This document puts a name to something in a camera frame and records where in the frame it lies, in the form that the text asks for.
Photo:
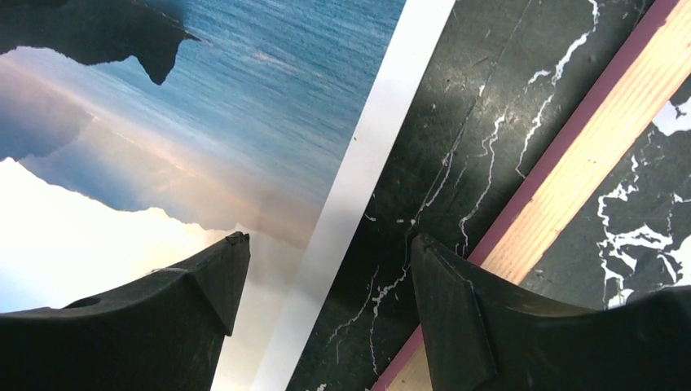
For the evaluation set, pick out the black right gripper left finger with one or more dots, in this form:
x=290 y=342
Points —
x=163 y=331

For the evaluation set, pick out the pink wooden picture frame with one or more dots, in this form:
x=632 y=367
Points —
x=551 y=144

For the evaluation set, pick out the blue sky landscape photo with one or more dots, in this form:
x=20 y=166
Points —
x=135 y=134

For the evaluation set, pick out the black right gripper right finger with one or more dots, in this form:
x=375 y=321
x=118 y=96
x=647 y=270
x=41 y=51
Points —
x=482 y=332

